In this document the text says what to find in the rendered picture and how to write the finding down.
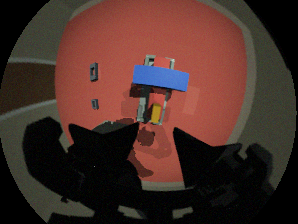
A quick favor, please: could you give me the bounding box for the blue rectangular block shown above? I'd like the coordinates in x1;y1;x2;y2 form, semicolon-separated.
133;65;189;92

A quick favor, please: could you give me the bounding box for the red rectangular block with two slots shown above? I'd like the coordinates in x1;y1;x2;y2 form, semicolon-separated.
148;57;170;120

